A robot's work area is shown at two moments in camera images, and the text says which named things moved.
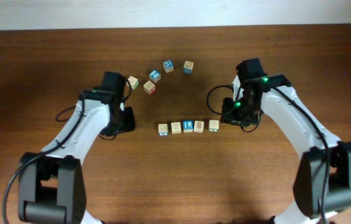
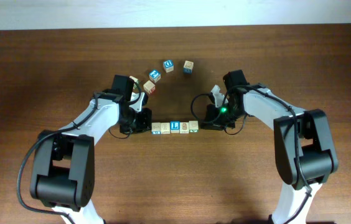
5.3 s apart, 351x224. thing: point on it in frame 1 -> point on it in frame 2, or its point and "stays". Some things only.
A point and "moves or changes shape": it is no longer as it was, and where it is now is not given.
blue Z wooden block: (155, 76) stays
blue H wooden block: (188, 67) stays
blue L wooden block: (188, 126) -> (175, 127)
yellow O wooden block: (198, 126) -> (183, 127)
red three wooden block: (176, 127) -> (165, 128)
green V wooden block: (213, 126) moves or changes shape
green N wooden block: (134, 82) stays
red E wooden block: (149, 87) stays
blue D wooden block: (168, 65) stays
